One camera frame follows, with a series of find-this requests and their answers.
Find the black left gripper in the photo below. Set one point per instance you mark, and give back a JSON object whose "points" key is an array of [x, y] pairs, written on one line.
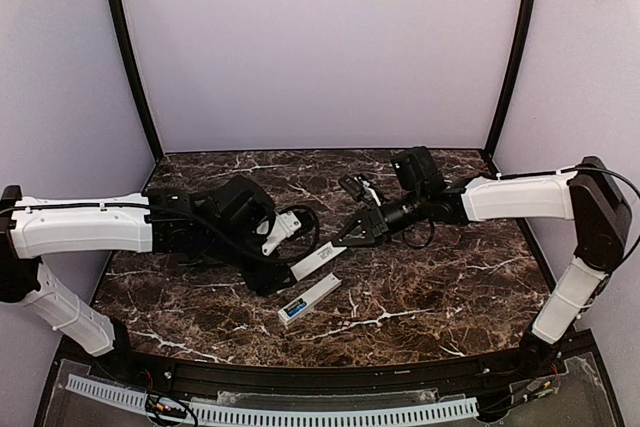
{"points": [[267, 276]]}

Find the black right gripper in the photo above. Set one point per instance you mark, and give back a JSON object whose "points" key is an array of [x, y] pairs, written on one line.
{"points": [[373, 222]]}

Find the grey remote battery cover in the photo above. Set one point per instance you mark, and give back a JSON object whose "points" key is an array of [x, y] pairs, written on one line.
{"points": [[316, 260]]}

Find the blue AA battery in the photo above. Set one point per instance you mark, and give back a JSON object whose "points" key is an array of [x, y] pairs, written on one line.
{"points": [[295, 308]]}

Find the white remote control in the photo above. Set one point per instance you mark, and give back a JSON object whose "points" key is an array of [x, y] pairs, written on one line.
{"points": [[312, 297]]}

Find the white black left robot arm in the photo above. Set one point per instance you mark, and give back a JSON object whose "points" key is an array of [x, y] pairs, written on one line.
{"points": [[237, 221]]}

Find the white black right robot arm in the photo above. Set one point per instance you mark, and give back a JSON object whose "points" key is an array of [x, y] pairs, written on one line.
{"points": [[586, 194]]}

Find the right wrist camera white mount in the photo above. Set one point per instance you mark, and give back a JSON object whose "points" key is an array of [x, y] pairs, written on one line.
{"points": [[361, 189]]}

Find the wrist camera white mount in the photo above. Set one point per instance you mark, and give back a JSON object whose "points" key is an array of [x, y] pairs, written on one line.
{"points": [[277, 231], [361, 189]]}

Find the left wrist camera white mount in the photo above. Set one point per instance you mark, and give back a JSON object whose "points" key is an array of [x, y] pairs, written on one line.
{"points": [[277, 231]]}

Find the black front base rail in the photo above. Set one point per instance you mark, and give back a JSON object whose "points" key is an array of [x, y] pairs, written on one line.
{"points": [[480, 374]]}

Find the left white cable duct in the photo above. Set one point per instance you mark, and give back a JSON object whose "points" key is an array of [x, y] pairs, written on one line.
{"points": [[124, 398]]}

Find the black right frame post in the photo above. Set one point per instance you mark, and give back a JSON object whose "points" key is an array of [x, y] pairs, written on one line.
{"points": [[520, 35]]}

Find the black frame post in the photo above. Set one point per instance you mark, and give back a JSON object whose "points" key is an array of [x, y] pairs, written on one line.
{"points": [[134, 79], [520, 35]]}

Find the black left frame post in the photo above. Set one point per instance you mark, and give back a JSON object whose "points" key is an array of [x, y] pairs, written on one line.
{"points": [[134, 79]]}

